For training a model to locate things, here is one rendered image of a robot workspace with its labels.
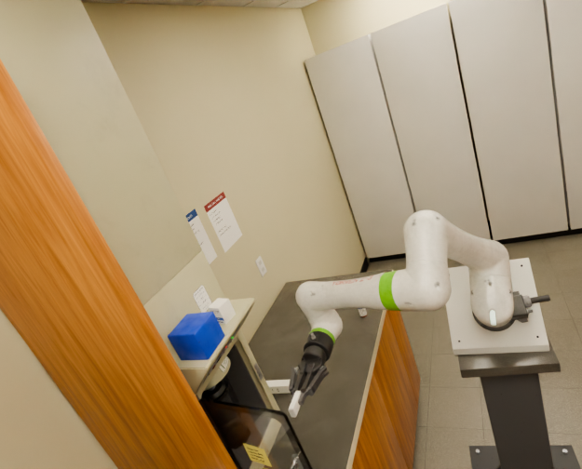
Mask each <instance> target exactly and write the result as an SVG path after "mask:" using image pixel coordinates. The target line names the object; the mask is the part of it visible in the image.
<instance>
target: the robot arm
mask: <svg viewBox="0 0 582 469"><path fill-rule="evenodd" d="M403 236H404V243H405V252H406V269H404V270H398V271H393V272H388V273H381V274H378V275H370V276H366V277H361V278H355V279H348V280H340V281H329V282H318V281H307V282H304V283H303V284H302V285H301V286H300V287H298V289H297V291H296V295H295V299H296V302H297V304H298V306H299V307H300V308H301V310H302V311H303V313H304V314H305V316H306V318H307V320H308V322H309V324H310V326H311V331H310V333H309V335H308V338H307V340H306V342H305V346H304V354H303V356H302V361H301V363H300V364H299V365H298V367H296V368H294V367H291V379H290V385H289V390H290V392H291V400H290V402H291V404H290V406H289V409H288V411H289V413H290V415H291V416H292V417H294V418H296V416H297V413H298V411H299V408H300V406H302V405H303V403H304V402H305V398H306V397H307V396H308V395H313V394H314V393H315V392H316V390H317V389H318V387H319V385H320V384H321V382H322V381H323V379H324V378H325V377H326V376H327V375H328V374H329V371H328V369H327V367H326V366H324V364H325V362H326V361H328V360H329V358H330V356H331V353H332V348H333V346H334V344H335V341H336V340H337V338H338V337H339V335H340V334H341V332H342V329H343V322H342V319H341V317H340V316H339V315H338V314H337V312H336V311H335V310H334V309H350V308H361V309H377V310H389V311H435V310H438V309H440V308H441V307H442V306H444V305H445V304H446V303H447V301H448V300H449V299H450V296H451V292H452V288H451V281H450V276H449V270H448V261H447V258H448V259H451V260H454V261H458V262H460V263H462V264H464V265H465V266H467V267H468V271H469V285H470V302H471V309H472V314H473V316H474V319H475V320H476V322H477V323H478V324H479V325H480V326H481V327H483V328H485V329H487V330H490V331H502V330H505V329H507V328H509V327H511V326H512V324H513V323H514V321H515V320H518V321H520V322H522V323H525V322H528V319H527V318H528V315H529V314H530V313H532V312H533V310H527V307H531V306H532V303H538V302H548V301H550V297H549V295H544V296H538V297H533V298H530V297H529V296H527V295H525V296H522V295H520V293H519V292H518V291H514V292H513V291H512V282H511V273H510V264H509V256H508V251H507V249H506V248H505V247H504V246H503V245H502V244H500V243H499V242H497V241H494V240H490V239H485V238H480V237H477V236H475V235H472V234H469V233H467V232H465V231H463V230H461V229H459V228H457V227H456V226H454V225H453V224H451V223H450V222H449V221H447V220H446V219H445V218H443V217H442V216H441V215H440V214H439V213H438V212H435V211H432V210H420V211H417V212H415V213H414V214H413V215H411V216H410V217H409V218H408V220H407V221H406V222H405V224H404V228H403ZM299 370H300V375H299V378H298V380H297V375H298V372H299Z"/></svg>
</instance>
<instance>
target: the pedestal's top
mask: <svg viewBox="0 0 582 469"><path fill-rule="evenodd" d="M547 337H548V335H547ZM548 345H549V351H545V352H522V353H500V354H477V355H458V361H459V367H460V372H461V376H462V378H474V377H489V376H503V375H518V374H532V373H546V372H561V366H560V362H559V360H558V357H557V356H556V354H555V352H554V350H553V347H552V345H551V343H550V341H549V338H548Z"/></svg>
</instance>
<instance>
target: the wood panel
mask: <svg viewBox="0 0 582 469"><path fill-rule="evenodd" d="M0 309H1V310H2V311H3V313H4V314H5V315H6V317H7V318H8V320H9V321H10V322H11V324H12V325H13V327H14V328H15V329H16V331H18V333H19V334H20V335H21V337H22V338H23V340H24V341H25V342H26V344H27V345H28V346H29V348H30V349H31V350H32V352H33V353H34V355H35V356H36V358H37V359H38V360H39V362H40V363H41V364H42V366H43V367H44V369H45V370H46V371H47V373H48V374H49V376H50V377H51V378H52V380H53V381H54V382H55V383H56V384H57V386H58V387H59V388H60V390H61V391H62V393H63V394H64V395H65V397H66V398H67V400H68V401H69V402H70V404H71V405H72V406H73V408H74V409H75V411H76V412H77V414H78V415H79V416H80V418H81V419H82V420H83V422H84V423H85V424H86V426H87V427H88V429H89V430H90V432H91V433H92V434H93V435H94V436H95V437H96V439H97V440H98V442H99V443H100V444H101V446H102V447H103V449H104V450H105V451H106V453H107V454H108V455H109V457H110V458H111V460H112V461H113V462H114V464H115V465H116V467H117V468H118V469H237V467H236V465H235V464H234V462H233V460H232V458H231V457H230V455H229V453H228V451H227V450H226V448H225V446H224V445H223V442H222V440H221V439H220V438H219V436H218V434H217V433H216V431H215V429H214V428H213V426H212V424H211V422H210V420H209V418H208V416H207V415H206V413H205V411H204V409H203V408H202V407H201V405H200V404H199V402H198V400H197V398H196V396H195V394H194V392H193V391H192V389H191V387H190V386H189V384H188V382H187V380H186V379H185V378H184V376H183V374H182V372H181V370H180V369H179V367H178V365H177V363H176V362H175V360H174V358H173V356H172V355H171V353H170V351H169V349H168V347H167V345H166V344H165V343H164V341H163V339H162V338H161V336H160V334H159V333H158V331H157V329H156V327H155V325H154V323H153V321H152V320H151V318H150V316H149V314H147V312H146V310H145V309H144V307H143V305H142V303H141V301H140V299H139V297H138V296H137V294H136V292H135V291H134V289H133V287H132V285H131V284H130V283H129V280H128V279H127V277H126V275H125V274H124V272H123V270H122V268H121V267H120V265H119V263H118V261H117V260H116V258H115V256H114V254H113V252H112V250H110V248H109V246H108V244H107V243H106V241H105V239H104V237H103V236H102V233H101V232H100V230H99V228H98V226H97V225H96V223H95V221H94V220H93V219H92V217H91V215H90V214H89V212H88V209H87V208H86V206H85V204H84V202H83V201H82V199H81V197H80V196H79V194H78V192H77V190H76V189H75V187H74V185H73V184H72V182H71V180H70V179H69V177H68V175H67V173H66V172H65V170H64V168H63V166H62V165H61V162H60V161H59V159H58V157H57V156H56V155H55V153H54V151H53V149H52V148H51V146H50V144H49V142H48V141H47V138H46V137H45V135H44V133H43V131H42V130H41V128H40V126H39V125H38V124H37V122H36V120H35V119H34V116H33V114H32V113H31V111H30V109H29V107H28V106H27V104H26V102H25V101H24V99H23V97H22V95H21V94H20V92H19V90H18V89H17V87H16V85H15V84H14V82H13V80H12V78H11V77H10V75H9V73H8V71H7V69H6V67H5V65H4V64H3V62H2V61H1V60H0Z"/></svg>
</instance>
